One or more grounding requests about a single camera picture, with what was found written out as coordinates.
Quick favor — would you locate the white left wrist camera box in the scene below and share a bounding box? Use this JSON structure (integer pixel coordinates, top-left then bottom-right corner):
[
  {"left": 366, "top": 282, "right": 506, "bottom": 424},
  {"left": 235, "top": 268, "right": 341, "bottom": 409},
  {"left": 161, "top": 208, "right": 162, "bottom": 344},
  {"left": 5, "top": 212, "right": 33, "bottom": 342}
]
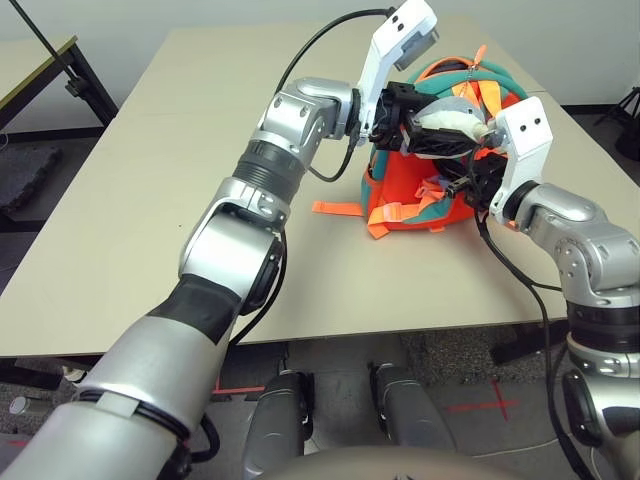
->
[{"left": 357, "top": 0, "right": 442, "bottom": 139}]

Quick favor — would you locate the grey right robot leg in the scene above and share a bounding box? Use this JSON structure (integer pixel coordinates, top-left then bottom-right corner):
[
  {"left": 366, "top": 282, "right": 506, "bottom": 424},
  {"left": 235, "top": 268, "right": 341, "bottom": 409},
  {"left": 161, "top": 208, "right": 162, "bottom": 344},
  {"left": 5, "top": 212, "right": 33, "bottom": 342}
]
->
[{"left": 369, "top": 362, "right": 459, "bottom": 451}]

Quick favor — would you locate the side table with black frame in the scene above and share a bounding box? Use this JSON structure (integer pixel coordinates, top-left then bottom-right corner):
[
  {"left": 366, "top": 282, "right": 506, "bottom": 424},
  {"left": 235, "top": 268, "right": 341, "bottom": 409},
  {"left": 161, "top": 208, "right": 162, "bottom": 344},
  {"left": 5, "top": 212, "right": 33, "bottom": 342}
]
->
[{"left": 0, "top": 33, "right": 119, "bottom": 134}]

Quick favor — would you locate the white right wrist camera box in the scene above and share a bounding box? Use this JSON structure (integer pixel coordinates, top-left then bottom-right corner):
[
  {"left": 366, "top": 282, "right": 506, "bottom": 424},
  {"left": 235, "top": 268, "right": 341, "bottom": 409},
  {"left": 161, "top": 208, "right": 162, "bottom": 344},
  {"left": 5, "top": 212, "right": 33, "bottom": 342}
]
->
[{"left": 488, "top": 95, "right": 554, "bottom": 231}]

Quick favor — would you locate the black table foot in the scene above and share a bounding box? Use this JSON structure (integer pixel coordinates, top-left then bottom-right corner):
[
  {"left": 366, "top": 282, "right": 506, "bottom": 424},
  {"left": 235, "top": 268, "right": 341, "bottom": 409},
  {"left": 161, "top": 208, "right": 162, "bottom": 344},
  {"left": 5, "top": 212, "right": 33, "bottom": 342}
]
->
[
  {"left": 0, "top": 357, "right": 66, "bottom": 391},
  {"left": 492, "top": 324, "right": 539, "bottom": 366}
]

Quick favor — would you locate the grey white plush fish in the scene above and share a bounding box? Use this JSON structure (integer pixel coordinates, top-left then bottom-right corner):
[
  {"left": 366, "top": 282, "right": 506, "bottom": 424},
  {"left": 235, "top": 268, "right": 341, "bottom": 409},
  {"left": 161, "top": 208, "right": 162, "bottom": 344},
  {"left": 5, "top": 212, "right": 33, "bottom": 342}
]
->
[{"left": 412, "top": 94, "right": 496, "bottom": 146}]

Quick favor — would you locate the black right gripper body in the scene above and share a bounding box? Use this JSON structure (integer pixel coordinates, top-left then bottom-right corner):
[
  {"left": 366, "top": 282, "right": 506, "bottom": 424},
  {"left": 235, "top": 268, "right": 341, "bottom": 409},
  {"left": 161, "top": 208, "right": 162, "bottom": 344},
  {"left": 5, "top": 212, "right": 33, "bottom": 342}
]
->
[{"left": 464, "top": 149, "right": 509, "bottom": 214}]

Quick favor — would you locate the beige robot torso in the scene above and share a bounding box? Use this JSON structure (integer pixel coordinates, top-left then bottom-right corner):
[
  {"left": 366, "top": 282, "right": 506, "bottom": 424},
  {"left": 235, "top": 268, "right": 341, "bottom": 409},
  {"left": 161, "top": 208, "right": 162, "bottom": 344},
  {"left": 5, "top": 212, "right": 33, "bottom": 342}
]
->
[{"left": 264, "top": 444, "right": 501, "bottom": 480}]

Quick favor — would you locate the grey left robot leg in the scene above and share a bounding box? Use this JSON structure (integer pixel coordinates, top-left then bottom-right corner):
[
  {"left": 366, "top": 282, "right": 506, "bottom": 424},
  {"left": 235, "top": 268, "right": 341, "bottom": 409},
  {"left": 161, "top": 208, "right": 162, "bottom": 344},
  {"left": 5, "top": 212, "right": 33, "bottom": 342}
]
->
[{"left": 242, "top": 370, "right": 316, "bottom": 476}]

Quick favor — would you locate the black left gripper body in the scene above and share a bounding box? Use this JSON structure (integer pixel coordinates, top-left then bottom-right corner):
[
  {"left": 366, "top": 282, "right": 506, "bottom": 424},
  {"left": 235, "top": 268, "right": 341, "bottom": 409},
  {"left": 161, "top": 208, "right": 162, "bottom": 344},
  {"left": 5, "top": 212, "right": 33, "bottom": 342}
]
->
[{"left": 372, "top": 82, "right": 424, "bottom": 151}]

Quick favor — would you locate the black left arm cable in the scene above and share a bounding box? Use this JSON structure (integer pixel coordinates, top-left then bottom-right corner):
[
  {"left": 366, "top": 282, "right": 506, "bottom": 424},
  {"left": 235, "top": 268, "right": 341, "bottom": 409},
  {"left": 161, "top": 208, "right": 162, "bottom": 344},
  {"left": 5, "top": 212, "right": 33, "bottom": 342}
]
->
[{"left": 229, "top": 7, "right": 396, "bottom": 346}]

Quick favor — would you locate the dark speckled carpet tile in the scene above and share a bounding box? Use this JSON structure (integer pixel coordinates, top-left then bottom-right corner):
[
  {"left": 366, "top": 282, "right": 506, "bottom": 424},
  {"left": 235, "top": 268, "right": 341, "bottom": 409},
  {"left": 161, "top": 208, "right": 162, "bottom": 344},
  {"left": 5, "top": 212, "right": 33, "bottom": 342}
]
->
[{"left": 399, "top": 324, "right": 571, "bottom": 386}]

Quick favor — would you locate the grey robot leg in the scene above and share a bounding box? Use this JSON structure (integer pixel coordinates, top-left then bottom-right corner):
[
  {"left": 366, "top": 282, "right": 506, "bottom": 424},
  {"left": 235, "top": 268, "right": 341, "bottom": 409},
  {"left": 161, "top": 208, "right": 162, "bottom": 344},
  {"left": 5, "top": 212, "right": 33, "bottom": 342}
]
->
[
  {"left": 242, "top": 370, "right": 316, "bottom": 476},
  {"left": 369, "top": 362, "right": 459, "bottom": 451}
]

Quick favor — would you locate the black foam floor mat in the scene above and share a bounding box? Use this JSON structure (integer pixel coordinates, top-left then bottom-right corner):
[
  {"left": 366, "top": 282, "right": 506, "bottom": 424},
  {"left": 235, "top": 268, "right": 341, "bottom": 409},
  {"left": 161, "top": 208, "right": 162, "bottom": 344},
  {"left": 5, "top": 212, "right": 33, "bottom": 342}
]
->
[{"left": 0, "top": 144, "right": 64, "bottom": 219}]

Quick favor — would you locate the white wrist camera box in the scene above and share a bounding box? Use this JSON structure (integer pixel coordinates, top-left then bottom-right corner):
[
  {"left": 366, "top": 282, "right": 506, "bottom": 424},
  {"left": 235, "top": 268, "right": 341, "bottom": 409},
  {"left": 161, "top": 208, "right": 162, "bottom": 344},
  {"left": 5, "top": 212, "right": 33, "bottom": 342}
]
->
[
  {"left": 357, "top": 0, "right": 442, "bottom": 139},
  {"left": 488, "top": 95, "right": 554, "bottom": 231}
]

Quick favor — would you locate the thin black pole with clamp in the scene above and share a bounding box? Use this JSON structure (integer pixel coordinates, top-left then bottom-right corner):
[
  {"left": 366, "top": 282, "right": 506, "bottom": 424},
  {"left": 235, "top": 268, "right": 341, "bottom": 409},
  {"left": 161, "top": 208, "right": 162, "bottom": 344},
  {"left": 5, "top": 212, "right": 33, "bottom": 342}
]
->
[{"left": 14, "top": 0, "right": 91, "bottom": 96}]

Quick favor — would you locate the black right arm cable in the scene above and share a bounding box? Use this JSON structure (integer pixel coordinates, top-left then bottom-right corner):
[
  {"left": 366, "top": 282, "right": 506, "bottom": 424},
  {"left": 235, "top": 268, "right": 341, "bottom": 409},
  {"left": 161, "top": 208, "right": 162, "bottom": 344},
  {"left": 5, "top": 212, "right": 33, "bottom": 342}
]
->
[{"left": 474, "top": 209, "right": 591, "bottom": 480}]

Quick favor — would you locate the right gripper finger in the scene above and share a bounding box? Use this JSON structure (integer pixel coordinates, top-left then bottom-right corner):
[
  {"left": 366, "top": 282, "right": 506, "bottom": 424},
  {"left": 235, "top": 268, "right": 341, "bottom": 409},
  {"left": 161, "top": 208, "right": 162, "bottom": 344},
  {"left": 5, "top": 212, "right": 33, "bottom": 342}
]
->
[
  {"left": 442, "top": 178, "right": 474, "bottom": 201},
  {"left": 432, "top": 152, "right": 474, "bottom": 177}
]

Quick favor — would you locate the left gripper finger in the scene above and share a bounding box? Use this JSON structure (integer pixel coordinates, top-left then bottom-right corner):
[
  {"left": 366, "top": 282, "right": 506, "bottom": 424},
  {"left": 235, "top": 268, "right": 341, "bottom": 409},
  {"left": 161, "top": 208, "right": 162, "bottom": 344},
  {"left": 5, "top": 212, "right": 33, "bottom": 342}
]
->
[
  {"left": 408, "top": 97, "right": 434, "bottom": 121},
  {"left": 405, "top": 127, "right": 476, "bottom": 159}
]

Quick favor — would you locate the orange and teal backpack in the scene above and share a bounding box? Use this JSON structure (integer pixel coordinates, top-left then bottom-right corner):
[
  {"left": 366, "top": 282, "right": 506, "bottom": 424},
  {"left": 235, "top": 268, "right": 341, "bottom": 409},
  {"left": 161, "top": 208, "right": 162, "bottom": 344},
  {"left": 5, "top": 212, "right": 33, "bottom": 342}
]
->
[{"left": 312, "top": 44, "right": 531, "bottom": 240}]

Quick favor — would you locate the black tripod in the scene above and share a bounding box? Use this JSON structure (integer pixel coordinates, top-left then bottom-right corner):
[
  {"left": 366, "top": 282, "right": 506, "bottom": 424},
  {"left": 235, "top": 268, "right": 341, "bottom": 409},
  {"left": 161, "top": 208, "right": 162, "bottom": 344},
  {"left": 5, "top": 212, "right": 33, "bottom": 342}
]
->
[{"left": 597, "top": 85, "right": 640, "bottom": 161}]

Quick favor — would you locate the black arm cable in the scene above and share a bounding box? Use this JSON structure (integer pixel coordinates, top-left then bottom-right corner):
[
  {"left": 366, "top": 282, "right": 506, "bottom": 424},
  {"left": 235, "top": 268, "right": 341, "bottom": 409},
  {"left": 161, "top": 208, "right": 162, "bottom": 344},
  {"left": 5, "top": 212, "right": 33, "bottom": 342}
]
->
[
  {"left": 229, "top": 7, "right": 396, "bottom": 346},
  {"left": 474, "top": 209, "right": 591, "bottom": 480}
]

